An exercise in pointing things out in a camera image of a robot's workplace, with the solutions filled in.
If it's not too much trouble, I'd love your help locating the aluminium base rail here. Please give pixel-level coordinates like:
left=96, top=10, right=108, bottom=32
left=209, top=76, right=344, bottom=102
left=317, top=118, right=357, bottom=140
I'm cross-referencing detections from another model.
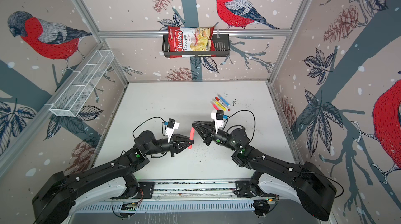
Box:
left=75, top=178, right=323, bottom=201

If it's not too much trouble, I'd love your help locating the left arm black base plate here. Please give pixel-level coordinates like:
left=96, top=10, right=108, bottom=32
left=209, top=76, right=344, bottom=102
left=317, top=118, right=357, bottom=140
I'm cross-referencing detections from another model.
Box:
left=124, top=181, right=155, bottom=200

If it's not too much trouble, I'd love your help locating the black wire wall basket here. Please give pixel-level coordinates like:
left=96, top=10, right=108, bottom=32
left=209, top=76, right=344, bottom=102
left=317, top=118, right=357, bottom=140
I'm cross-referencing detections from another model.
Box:
left=162, top=34, right=230, bottom=59

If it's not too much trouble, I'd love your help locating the red cassava chips bag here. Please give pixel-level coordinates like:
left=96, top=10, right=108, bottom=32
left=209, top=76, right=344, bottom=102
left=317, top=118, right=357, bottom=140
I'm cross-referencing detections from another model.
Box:
left=165, top=27, right=215, bottom=59

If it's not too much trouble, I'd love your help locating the white whiteboard marker pen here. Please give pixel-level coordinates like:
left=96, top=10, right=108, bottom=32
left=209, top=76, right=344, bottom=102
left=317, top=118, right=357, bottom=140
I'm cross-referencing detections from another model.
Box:
left=215, top=96, right=230, bottom=111

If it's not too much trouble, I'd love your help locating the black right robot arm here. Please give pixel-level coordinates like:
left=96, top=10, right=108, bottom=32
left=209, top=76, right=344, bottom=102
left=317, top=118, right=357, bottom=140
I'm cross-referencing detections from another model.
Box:
left=192, top=121, right=337, bottom=221

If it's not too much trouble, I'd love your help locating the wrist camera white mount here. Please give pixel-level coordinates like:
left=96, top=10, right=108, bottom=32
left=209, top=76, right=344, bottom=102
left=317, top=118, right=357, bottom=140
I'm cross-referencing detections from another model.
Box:
left=211, top=110, right=227, bottom=133
left=165, top=118, right=180, bottom=142

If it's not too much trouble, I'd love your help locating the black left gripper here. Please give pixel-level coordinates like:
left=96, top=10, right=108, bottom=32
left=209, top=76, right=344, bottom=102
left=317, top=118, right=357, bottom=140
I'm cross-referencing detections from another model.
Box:
left=145, top=132, right=193, bottom=157

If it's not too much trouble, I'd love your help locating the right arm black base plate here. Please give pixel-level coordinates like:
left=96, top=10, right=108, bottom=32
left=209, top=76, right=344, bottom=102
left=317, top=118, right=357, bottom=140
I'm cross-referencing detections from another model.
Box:
left=233, top=180, right=277, bottom=199

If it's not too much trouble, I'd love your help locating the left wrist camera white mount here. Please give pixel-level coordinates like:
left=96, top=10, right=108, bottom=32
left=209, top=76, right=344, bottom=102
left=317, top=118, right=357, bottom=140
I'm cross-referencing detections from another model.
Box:
left=165, top=118, right=180, bottom=142

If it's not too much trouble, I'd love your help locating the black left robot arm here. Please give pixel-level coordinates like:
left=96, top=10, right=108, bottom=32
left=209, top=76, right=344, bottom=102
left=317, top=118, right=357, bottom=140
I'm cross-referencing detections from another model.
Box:
left=32, top=131, right=194, bottom=224

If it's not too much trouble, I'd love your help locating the blue marker pen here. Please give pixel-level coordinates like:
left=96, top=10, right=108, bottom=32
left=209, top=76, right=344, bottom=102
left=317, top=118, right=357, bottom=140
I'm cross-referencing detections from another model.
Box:
left=217, top=94, right=229, bottom=107

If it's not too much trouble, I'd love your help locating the white wire mesh shelf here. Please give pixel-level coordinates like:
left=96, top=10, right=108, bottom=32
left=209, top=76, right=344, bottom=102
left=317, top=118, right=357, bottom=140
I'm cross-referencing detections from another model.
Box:
left=50, top=50, right=114, bottom=117

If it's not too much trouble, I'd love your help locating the yellow highlighter pen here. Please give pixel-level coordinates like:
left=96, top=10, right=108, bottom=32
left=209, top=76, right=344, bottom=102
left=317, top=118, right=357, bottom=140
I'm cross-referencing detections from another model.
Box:
left=213, top=99, right=227, bottom=111

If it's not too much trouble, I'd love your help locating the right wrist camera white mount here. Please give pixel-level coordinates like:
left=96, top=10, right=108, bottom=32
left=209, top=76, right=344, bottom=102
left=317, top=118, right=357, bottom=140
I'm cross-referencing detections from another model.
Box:
left=211, top=110, right=227, bottom=133

